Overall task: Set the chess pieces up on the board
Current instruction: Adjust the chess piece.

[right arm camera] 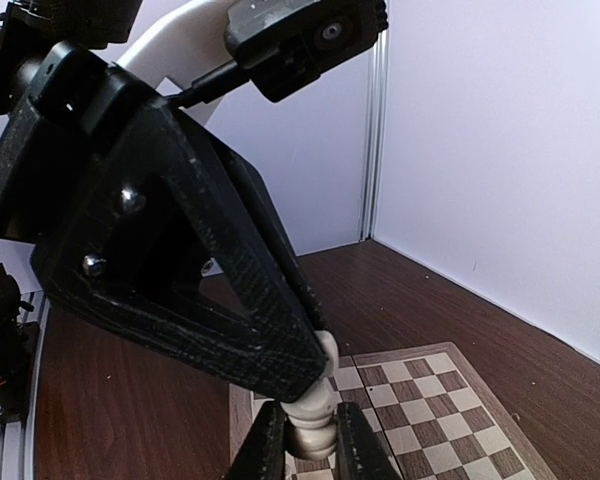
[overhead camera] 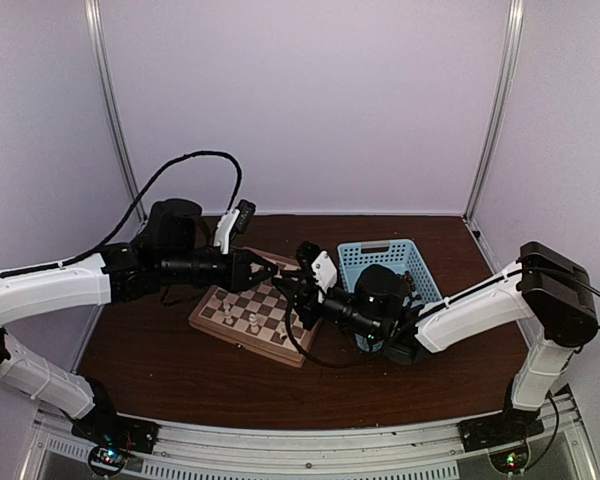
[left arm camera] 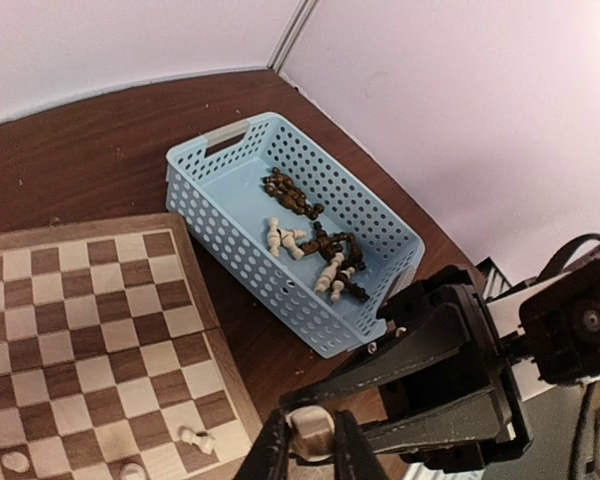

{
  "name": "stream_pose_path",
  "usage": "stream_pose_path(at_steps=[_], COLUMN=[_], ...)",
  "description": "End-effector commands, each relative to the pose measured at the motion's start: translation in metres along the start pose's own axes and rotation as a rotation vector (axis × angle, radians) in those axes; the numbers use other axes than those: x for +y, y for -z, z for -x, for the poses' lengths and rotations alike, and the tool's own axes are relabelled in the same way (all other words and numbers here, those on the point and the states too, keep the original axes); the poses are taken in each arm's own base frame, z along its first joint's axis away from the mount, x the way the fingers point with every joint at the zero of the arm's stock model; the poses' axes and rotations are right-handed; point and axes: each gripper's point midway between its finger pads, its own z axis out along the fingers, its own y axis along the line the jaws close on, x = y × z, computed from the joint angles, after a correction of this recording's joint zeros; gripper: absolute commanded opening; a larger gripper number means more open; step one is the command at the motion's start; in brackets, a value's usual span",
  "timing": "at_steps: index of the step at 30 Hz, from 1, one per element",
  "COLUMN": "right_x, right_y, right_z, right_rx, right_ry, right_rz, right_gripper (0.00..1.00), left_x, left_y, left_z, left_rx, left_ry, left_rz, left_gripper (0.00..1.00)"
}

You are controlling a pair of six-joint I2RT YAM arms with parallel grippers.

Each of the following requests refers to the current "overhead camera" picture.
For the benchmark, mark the front aluminium rail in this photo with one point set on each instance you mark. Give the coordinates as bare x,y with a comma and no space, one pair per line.
432,450

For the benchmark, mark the wooden folding chess board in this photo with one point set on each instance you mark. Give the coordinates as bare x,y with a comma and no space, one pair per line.
269,305

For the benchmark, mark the light blue plastic basket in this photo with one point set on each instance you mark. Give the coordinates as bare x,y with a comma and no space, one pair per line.
399,255

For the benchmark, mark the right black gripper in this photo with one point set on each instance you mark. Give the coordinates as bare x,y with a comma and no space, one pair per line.
305,304

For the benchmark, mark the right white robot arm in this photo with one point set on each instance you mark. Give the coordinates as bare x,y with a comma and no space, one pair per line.
541,284

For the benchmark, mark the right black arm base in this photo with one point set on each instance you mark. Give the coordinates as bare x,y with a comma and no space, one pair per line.
508,426

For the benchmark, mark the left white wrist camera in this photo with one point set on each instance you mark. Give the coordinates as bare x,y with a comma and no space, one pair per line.
233,223

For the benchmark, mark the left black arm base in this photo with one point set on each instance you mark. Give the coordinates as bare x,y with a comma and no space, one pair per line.
105,427

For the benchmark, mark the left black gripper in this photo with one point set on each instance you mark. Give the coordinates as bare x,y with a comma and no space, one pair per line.
239,267

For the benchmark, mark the right aluminium frame post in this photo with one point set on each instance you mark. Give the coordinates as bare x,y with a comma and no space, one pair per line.
507,69

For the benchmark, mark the white rook chess piece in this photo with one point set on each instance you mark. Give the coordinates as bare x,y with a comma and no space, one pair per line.
215,302

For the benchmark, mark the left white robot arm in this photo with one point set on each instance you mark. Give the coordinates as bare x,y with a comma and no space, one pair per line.
48,292

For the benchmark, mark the white pawn chess piece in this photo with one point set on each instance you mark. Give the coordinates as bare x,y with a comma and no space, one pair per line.
227,316

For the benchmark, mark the dark chess pieces pile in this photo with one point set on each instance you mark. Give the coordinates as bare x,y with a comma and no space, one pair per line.
411,288

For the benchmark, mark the aluminium frame post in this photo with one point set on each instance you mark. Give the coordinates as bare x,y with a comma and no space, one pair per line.
507,69
98,41

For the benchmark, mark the white queen chess piece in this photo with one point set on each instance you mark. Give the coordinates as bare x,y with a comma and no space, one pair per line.
253,323

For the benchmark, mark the left aluminium frame post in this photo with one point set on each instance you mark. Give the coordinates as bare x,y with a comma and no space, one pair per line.
98,41

